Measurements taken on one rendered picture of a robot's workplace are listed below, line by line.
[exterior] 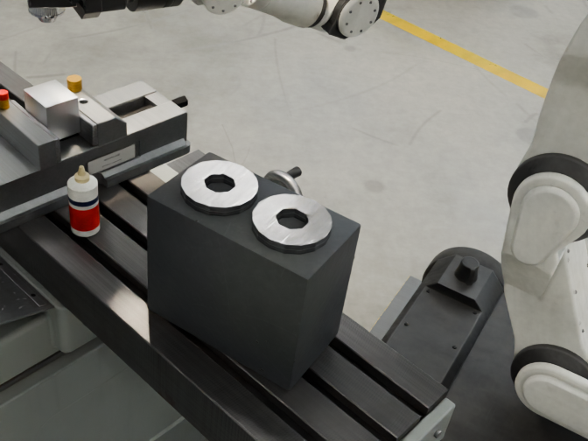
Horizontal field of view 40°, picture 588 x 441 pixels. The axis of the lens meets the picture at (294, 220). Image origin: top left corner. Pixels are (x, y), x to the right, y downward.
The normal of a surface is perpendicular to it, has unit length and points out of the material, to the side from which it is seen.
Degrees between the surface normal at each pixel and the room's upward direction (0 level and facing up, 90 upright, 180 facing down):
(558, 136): 90
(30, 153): 90
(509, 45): 0
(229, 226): 0
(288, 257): 0
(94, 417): 90
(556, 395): 90
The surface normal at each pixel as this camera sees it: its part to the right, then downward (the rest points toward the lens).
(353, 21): 0.53, 0.64
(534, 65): 0.11, -0.77
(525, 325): -0.50, 0.50
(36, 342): 0.73, 0.50
